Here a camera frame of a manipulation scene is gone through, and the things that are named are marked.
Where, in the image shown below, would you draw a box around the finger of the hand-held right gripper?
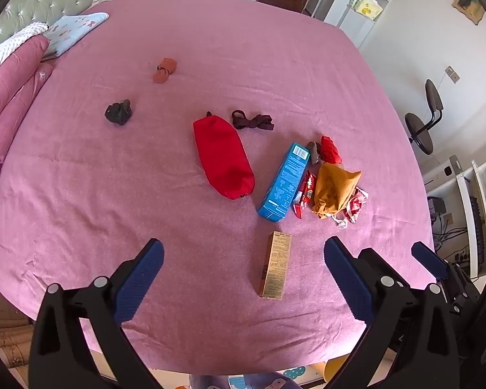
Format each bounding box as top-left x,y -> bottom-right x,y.
412,242 -> 449,281

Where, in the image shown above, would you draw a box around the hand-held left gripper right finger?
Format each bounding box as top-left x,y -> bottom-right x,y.
323,237 -> 459,389

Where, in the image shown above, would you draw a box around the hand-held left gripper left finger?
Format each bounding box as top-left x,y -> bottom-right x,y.
29,238 -> 165,389

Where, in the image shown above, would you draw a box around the red white snack wrapper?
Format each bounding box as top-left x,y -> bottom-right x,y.
333,186 -> 369,229

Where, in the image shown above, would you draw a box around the red cloth ball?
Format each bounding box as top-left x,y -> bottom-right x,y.
321,135 -> 343,165

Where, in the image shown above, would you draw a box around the black router box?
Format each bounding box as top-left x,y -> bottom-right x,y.
427,196 -> 447,216

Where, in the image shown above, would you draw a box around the black keyboard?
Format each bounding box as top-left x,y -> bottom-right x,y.
467,195 -> 486,261

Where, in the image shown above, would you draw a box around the white computer desk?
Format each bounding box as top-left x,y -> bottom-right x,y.
423,156 -> 486,281

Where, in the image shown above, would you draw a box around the golden carton box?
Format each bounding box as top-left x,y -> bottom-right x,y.
258,230 -> 293,301

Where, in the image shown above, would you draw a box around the mustard cloth bag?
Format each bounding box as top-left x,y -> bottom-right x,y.
311,162 -> 362,220

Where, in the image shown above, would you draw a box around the red candy wrapper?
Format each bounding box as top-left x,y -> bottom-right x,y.
293,171 -> 317,220

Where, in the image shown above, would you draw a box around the blue carton box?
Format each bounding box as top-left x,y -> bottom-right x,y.
257,142 -> 311,224

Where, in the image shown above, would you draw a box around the black office chair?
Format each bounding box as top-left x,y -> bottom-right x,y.
404,79 -> 445,156

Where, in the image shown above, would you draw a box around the grey brown sock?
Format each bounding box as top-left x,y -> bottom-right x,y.
306,141 -> 322,166

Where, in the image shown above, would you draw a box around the person's pajama legs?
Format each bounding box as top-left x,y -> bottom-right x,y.
188,370 -> 293,389

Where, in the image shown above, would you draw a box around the red zip pouch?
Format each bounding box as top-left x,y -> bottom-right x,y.
193,111 -> 255,200

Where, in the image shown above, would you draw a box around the dark grey sock ball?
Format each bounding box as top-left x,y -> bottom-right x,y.
104,100 -> 133,126

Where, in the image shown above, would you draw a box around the dark brown ribbon bow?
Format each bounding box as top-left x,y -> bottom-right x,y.
232,110 -> 275,132

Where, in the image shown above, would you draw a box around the orange sock ball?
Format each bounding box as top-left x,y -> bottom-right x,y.
152,57 -> 178,86

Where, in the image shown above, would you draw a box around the pink quilt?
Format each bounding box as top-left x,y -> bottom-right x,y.
0,34 -> 52,215

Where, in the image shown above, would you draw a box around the light blue pillow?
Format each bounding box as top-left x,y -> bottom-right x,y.
40,12 -> 110,64

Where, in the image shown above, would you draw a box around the white blanket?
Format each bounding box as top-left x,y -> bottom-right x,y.
0,22 -> 50,84

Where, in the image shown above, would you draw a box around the power strip with cables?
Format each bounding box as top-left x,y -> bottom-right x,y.
433,215 -> 471,268

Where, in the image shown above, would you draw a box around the framed wall picture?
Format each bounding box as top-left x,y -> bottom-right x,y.
452,0 -> 486,26

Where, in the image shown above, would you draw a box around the white wall shelf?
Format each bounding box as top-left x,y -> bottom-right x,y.
323,0 -> 403,51

